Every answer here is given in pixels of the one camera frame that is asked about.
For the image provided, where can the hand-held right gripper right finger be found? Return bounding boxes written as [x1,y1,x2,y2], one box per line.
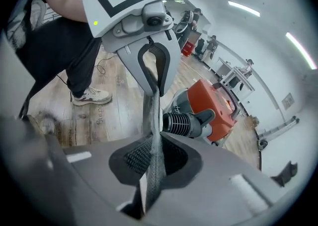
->
[146,132,288,226]

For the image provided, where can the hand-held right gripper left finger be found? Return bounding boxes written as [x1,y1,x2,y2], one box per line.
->
[46,134,154,226]

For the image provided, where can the person's left forearm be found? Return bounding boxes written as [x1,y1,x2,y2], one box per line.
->
[46,0,88,24]

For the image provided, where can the red box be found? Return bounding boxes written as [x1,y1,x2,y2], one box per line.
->
[180,41,195,57]

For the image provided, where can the grey backpack machine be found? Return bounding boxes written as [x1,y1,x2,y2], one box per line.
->
[173,10,194,34]

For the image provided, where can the red vacuum cleaner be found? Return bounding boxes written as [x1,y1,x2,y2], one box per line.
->
[160,78,246,148]

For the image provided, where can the white table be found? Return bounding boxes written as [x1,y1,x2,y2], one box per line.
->
[215,57,237,76]
[218,67,256,99]

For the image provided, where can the person's left shoe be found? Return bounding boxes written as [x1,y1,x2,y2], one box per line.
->
[70,85,113,106]

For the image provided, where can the person's black trousers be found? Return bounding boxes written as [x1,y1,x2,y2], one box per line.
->
[14,17,102,98]

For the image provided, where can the metal ladder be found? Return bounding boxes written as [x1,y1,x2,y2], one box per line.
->
[257,117,301,141]

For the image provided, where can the black floor cable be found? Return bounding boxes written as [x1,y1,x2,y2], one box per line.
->
[55,53,118,90]

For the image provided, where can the grey wall plate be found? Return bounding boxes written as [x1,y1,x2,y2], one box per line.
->
[281,92,296,111]

